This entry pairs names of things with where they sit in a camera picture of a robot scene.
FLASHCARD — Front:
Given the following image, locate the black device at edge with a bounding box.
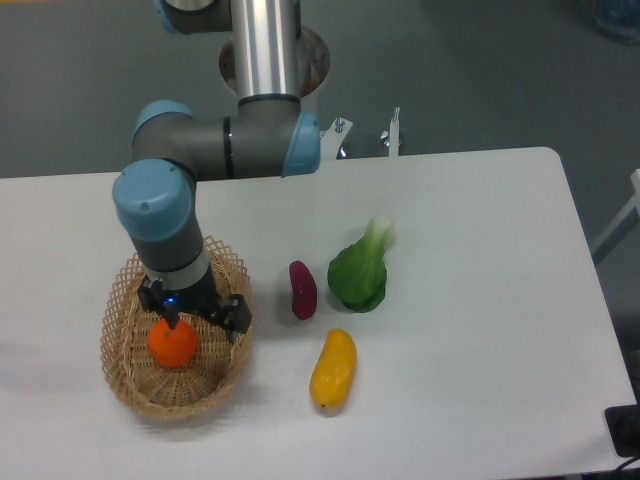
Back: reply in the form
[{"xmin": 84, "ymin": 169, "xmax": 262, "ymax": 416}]
[{"xmin": 604, "ymin": 404, "xmax": 639, "ymax": 458}]

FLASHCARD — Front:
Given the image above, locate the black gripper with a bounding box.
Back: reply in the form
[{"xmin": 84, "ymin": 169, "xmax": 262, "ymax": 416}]
[{"xmin": 137, "ymin": 269, "xmax": 252, "ymax": 344}]

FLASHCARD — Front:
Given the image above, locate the woven wicker basket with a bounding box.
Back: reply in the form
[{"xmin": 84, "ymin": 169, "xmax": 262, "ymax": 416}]
[{"xmin": 100, "ymin": 255, "xmax": 254, "ymax": 420}]

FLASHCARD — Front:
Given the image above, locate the green bok choy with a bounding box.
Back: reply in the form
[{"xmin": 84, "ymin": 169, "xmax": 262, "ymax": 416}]
[{"xmin": 327, "ymin": 216, "xmax": 394, "ymax": 313}]

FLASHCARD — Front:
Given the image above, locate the purple sweet potato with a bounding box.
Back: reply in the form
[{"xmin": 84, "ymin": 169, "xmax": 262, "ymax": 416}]
[{"xmin": 289, "ymin": 260, "xmax": 318, "ymax": 320}]

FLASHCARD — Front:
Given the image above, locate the white frame at right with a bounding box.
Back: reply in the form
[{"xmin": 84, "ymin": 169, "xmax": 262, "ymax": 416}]
[{"xmin": 590, "ymin": 169, "xmax": 639, "ymax": 265}]

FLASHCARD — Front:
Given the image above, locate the yellow mango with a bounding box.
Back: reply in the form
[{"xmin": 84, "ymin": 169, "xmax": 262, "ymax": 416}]
[{"xmin": 309, "ymin": 329, "xmax": 357, "ymax": 412}]

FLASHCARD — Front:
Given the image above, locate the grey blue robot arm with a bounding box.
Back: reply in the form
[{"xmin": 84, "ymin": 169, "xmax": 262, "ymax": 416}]
[{"xmin": 112, "ymin": 1, "xmax": 320, "ymax": 340}]

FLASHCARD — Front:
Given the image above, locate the white metal bracket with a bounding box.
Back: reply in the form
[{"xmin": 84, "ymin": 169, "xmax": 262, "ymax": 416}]
[{"xmin": 380, "ymin": 106, "xmax": 402, "ymax": 157}]

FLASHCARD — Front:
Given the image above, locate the orange fruit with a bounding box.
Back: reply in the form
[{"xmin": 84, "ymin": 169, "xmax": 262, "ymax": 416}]
[{"xmin": 146, "ymin": 319, "xmax": 198, "ymax": 368}]

